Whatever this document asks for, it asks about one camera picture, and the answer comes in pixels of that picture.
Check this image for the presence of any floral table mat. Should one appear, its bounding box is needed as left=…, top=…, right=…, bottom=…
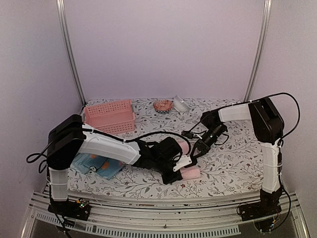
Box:
left=67, top=99, right=264, bottom=199

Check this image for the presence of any pink plastic basket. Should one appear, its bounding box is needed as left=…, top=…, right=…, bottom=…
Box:
left=84, top=99, right=135, bottom=134

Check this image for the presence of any white tipped bowl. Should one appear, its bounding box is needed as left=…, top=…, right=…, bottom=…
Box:
left=173, top=95, right=190, bottom=113

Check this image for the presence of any left aluminium frame post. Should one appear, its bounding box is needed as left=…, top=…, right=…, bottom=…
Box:
left=56, top=0, right=86, bottom=106

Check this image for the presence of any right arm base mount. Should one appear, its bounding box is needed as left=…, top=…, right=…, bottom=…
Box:
left=237, top=193, right=282, bottom=221

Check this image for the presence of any pink terry towel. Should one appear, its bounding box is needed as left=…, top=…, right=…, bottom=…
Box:
left=178, top=142, right=201, bottom=180

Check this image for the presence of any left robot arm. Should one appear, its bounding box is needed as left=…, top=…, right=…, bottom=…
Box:
left=47, top=115, right=183, bottom=215

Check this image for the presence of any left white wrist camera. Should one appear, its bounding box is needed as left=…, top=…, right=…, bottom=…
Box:
left=173, top=155, right=192, bottom=172

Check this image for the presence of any front aluminium rail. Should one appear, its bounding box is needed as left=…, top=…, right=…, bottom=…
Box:
left=22, top=190, right=312, bottom=238

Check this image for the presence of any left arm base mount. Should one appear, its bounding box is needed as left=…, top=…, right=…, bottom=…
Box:
left=48, top=198, right=91, bottom=221

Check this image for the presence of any right aluminium frame post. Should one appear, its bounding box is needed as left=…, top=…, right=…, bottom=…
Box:
left=243, top=0, right=272, bottom=102

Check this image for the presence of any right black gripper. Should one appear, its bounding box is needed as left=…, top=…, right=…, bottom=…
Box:
left=191, top=124, right=226, bottom=160

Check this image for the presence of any red patterned bowl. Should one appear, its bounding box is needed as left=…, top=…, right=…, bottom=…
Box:
left=153, top=99, right=173, bottom=114

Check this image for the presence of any blue patterned towel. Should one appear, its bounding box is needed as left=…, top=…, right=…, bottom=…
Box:
left=72, top=153, right=125, bottom=180

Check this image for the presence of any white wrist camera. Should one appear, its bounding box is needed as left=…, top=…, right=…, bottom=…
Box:
left=173, top=155, right=192, bottom=172
left=181, top=131, right=206, bottom=139

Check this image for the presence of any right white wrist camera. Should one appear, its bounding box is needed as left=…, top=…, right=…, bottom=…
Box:
left=181, top=131, right=206, bottom=139

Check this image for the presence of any aluminium frame post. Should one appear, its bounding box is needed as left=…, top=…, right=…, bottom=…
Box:
left=243, top=0, right=272, bottom=102
left=56, top=0, right=86, bottom=106

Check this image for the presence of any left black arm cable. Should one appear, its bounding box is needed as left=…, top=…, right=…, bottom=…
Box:
left=26, top=128, right=191, bottom=164

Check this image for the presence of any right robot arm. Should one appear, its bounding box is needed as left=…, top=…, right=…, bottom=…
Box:
left=190, top=98, right=284, bottom=195

